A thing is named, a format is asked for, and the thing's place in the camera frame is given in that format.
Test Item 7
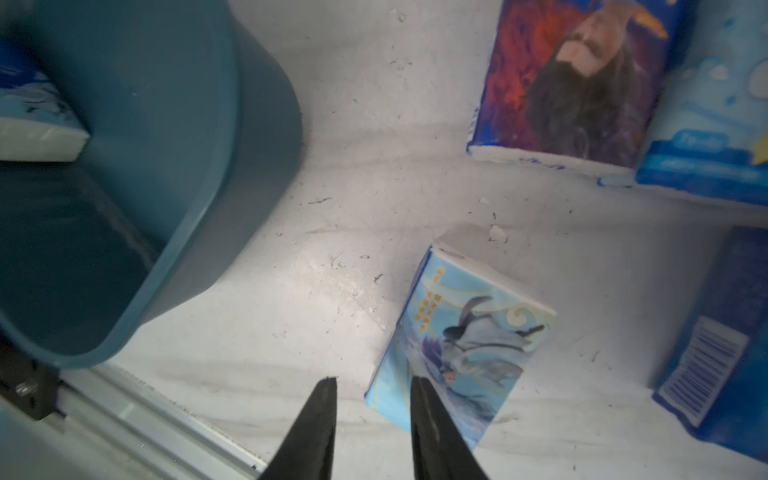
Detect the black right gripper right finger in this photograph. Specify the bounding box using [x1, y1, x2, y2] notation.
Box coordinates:
[410, 377, 488, 480]

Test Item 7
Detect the blue tissue pack front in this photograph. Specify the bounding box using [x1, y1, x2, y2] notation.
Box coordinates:
[1, 37, 90, 163]

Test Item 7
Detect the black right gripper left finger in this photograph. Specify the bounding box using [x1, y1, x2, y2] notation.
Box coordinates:
[259, 377, 337, 480]

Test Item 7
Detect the blue Tempo pack third row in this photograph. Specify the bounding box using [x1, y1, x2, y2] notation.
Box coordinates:
[652, 226, 767, 462]

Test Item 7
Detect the blue red pack second row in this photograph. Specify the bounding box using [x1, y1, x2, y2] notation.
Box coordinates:
[466, 0, 687, 177]

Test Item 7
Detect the teal storage tray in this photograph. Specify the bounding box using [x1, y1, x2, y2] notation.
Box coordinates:
[1, 1, 302, 369]

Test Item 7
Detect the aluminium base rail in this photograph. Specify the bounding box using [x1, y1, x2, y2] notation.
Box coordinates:
[1, 339, 267, 479]

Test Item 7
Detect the light blue figure tissue pack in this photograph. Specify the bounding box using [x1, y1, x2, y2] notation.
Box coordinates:
[365, 242, 556, 448]

